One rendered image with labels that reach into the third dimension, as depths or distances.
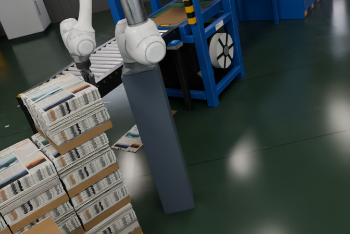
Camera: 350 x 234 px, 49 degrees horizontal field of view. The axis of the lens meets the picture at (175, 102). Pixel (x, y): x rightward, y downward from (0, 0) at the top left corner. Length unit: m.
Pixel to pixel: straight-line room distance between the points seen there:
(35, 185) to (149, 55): 0.79
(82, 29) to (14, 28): 6.63
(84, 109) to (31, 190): 0.44
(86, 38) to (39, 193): 0.75
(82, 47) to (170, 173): 1.03
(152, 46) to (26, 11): 6.52
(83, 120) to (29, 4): 6.39
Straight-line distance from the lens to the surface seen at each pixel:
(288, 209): 2.50
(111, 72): 2.78
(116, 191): 2.13
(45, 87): 2.13
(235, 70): 3.95
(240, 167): 2.84
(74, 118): 1.87
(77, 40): 1.76
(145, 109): 2.16
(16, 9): 8.26
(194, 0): 3.26
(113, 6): 3.81
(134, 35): 1.83
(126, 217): 2.24
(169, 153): 2.32
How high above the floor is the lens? 1.76
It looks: 27 degrees down
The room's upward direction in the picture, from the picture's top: 15 degrees counter-clockwise
